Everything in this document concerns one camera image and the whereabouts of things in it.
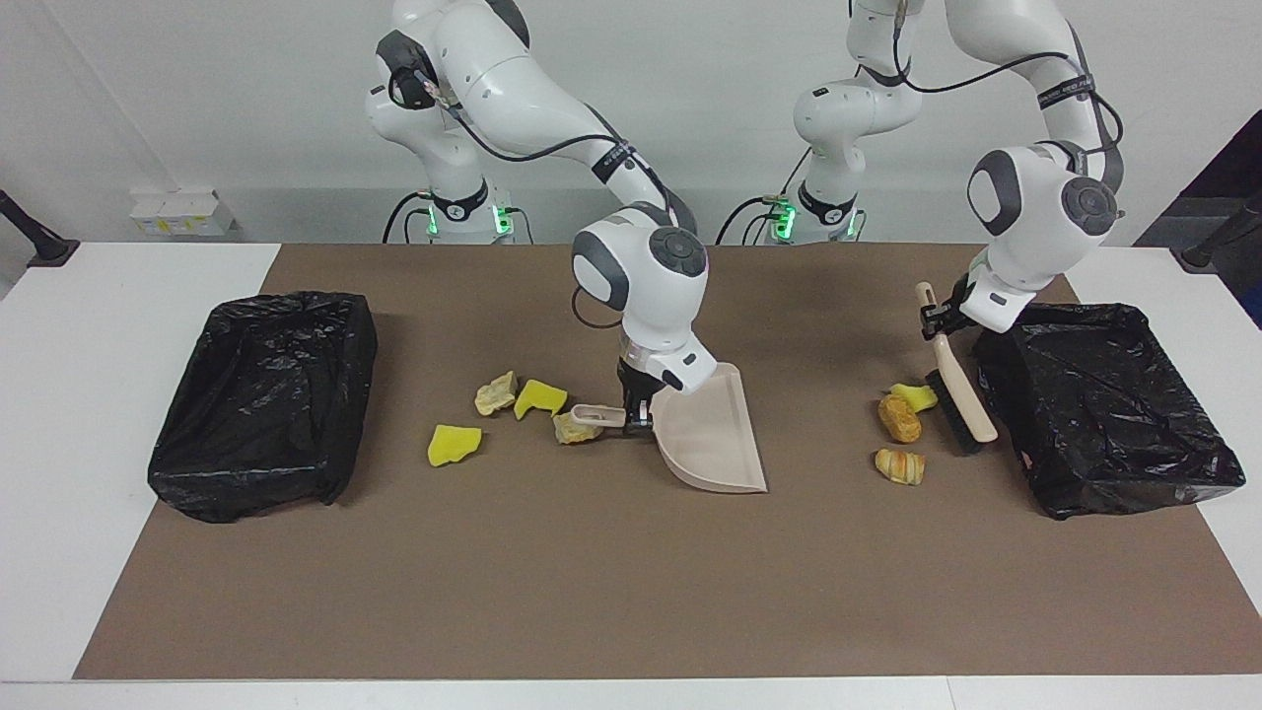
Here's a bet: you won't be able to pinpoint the beige brush black bristles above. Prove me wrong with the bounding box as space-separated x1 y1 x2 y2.
914 281 999 456

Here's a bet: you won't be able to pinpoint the beige plastic dustpan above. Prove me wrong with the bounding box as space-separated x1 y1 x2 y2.
571 362 769 494

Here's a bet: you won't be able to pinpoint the brown bread roll toy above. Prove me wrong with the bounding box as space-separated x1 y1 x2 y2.
877 390 924 446

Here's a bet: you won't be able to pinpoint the notched yellow sponge piece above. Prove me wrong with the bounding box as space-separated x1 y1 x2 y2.
513 379 570 422

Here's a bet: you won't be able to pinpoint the chunky beige stone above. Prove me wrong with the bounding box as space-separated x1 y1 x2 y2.
474 370 521 416

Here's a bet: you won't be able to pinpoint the striped croissant toy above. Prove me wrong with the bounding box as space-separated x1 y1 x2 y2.
874 448 927 487

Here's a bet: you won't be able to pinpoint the black bagged bin pink spot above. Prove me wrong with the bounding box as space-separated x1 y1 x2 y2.
972 302 1247 521

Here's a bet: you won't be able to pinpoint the brown paper table mat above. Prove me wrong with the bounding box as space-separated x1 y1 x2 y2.
74 244 1262 681

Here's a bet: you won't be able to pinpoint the black stand leg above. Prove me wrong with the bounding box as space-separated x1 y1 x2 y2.
1179 193 1262 273
0 189 81 269

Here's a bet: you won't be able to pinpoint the black base cable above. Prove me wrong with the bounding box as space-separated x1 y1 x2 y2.
715 195 790 245
382 189 436 245

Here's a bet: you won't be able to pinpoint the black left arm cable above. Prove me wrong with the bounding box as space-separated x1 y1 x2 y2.
882 0 1125 188

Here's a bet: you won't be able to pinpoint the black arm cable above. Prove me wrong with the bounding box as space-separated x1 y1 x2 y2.
882 0 1125 188
414 69 691 331

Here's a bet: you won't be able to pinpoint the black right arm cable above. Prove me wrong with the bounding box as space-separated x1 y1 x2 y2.
414 69 691 331

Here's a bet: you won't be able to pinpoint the white wall power strip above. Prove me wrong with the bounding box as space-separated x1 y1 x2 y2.
128 188 237 239

